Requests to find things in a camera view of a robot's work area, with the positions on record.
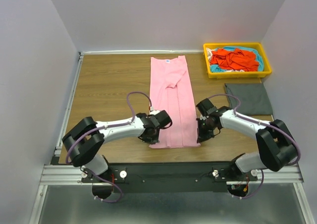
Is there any pink t-shirt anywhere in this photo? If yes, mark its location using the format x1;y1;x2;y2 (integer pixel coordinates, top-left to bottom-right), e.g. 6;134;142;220
150;56;200;149

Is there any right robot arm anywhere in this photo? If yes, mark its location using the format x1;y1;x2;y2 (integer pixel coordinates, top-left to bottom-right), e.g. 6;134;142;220
196;98;301;180

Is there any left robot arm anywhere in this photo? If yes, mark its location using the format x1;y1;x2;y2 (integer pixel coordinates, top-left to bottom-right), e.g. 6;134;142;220
62;110;172;182

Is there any yellow plastic bin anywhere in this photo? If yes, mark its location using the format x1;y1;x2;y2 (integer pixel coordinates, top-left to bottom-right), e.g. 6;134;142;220
203;42;272;79

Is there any folded dark grey t-shirt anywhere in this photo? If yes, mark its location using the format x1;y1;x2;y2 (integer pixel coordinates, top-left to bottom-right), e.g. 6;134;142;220
224;83;273;115

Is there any orange t-shirt in bin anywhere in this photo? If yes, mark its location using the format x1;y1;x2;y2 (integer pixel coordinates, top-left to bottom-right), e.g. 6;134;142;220
211;48;260;72

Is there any white cloth in bin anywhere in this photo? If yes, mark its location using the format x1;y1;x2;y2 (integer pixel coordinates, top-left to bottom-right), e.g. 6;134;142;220
206;48;214;63

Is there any blue t-shirt in bin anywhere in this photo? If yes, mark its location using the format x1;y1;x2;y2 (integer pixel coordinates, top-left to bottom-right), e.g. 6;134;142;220
209;46;266;73

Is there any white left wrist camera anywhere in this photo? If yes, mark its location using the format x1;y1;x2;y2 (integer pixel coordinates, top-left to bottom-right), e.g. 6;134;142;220
149;106;160;115

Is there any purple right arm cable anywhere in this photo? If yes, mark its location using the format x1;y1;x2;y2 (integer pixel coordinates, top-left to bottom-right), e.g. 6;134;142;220
205;93;302;200

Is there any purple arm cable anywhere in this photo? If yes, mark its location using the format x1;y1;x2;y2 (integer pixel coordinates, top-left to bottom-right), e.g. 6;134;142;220
205;93;302;200
65;92;154;203

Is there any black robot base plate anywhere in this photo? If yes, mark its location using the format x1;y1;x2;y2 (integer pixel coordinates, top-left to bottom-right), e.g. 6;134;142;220
81;162;258;196

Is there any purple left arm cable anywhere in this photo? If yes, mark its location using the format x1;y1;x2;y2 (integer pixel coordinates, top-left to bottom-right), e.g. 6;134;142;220
65;92;154;203

